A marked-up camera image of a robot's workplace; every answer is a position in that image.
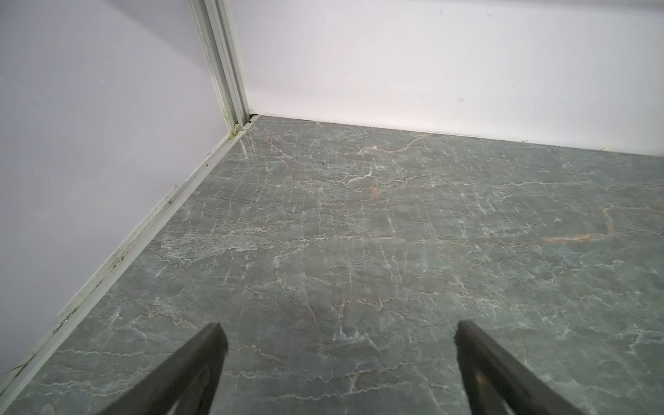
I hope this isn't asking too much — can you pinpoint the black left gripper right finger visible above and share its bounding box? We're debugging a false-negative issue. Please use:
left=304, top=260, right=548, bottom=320
left=455, top=320, right=581, bottom=415

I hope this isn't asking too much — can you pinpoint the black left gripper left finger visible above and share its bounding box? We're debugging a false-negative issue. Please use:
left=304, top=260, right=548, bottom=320
left=102, top=323, right=228, bottom=414

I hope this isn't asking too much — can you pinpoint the aluminium frame left base rail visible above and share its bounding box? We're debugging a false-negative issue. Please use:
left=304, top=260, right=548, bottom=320
left=1, top=114, right=259, bottom=414

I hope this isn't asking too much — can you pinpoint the aluminium frame corner post left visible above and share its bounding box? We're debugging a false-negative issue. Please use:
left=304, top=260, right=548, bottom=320
left=190, top=0, right=251, bottom=135

